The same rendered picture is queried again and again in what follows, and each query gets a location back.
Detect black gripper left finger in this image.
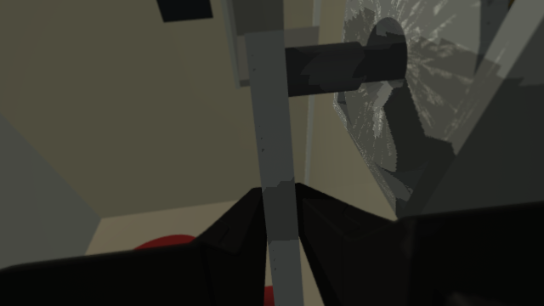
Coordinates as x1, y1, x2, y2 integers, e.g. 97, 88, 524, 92
0, 187, 267, 306

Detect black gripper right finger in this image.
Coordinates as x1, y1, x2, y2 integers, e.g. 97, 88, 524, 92
295, 183, 544, 306

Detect grey crank handle with red knob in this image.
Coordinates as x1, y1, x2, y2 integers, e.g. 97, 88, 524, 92
244, 31, 407, 306

